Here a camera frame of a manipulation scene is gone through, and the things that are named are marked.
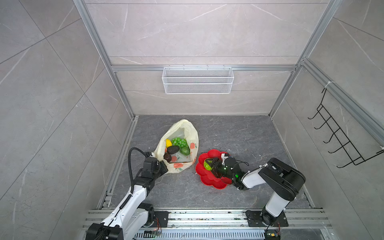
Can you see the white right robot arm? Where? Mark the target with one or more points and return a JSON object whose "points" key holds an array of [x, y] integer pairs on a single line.
{"points": [[284, 180]]}

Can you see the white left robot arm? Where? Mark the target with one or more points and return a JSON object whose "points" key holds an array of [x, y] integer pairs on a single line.
{"points": [[131, 214]]}

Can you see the green fake grapes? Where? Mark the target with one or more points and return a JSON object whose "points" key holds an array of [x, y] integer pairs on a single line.
{"points": [[179, 142]]}

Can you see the red flower-shaped plastic bowl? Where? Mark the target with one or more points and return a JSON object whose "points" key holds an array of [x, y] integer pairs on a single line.
{"points": [[207, 177]]}

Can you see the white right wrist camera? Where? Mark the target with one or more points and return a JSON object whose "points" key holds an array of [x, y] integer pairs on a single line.
{"points": [[224, 156]]}

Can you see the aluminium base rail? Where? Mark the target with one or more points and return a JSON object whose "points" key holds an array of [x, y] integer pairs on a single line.
{"points": [[217, 224]]}

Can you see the green spotted fake fruit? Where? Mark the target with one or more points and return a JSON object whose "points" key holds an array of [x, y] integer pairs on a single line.
{"points": [[208, 164]]}

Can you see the white wire mesh basket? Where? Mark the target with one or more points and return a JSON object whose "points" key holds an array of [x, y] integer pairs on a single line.
{"points": [[197, 80]]}

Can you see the cream plastic shopping bag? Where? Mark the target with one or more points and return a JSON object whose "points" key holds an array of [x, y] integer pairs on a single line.
{"points": [[183, 129]]}

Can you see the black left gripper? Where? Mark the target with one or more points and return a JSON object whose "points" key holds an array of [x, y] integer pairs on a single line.
{"points": [[162, 165]]}

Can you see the black wire hook rack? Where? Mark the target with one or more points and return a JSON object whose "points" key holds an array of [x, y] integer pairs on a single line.
{"points": [[345, 144]]}

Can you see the green fake lime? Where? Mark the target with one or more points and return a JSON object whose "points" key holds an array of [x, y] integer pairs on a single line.
{"points": [[185, 150]]}

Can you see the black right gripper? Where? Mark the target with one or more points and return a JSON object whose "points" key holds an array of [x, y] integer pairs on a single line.
{"points": [[216, 160]]}

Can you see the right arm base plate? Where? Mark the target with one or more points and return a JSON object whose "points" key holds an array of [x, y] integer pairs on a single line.
{"points": [[255, 220]]}

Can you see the dark brown fake fruit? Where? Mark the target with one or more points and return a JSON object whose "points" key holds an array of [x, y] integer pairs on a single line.
{"points": [[167, 157]]}

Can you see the yellow fake lemon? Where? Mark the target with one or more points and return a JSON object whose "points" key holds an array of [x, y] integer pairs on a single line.
{"points": [[168, 143]]}

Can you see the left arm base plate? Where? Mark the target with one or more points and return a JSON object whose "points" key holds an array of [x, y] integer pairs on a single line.
{"points": [[160, 219]]}

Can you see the dark fake avocado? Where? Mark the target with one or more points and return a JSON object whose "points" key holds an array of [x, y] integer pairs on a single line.
{"points": [[173, 150]]}

